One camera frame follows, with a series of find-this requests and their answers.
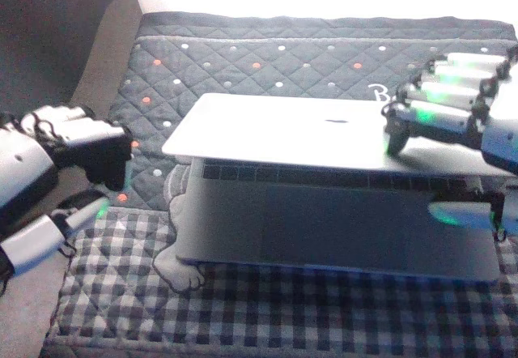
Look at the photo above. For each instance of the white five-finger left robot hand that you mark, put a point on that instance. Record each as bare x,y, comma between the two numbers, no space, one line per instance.
24,163

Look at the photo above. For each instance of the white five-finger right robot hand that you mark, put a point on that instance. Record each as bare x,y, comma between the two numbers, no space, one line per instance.
445,111

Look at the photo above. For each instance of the silver laptop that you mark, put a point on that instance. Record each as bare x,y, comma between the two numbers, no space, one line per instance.
283,131

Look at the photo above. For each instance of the grey quilt with printed bear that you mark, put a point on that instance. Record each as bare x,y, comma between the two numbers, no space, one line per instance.
243,313

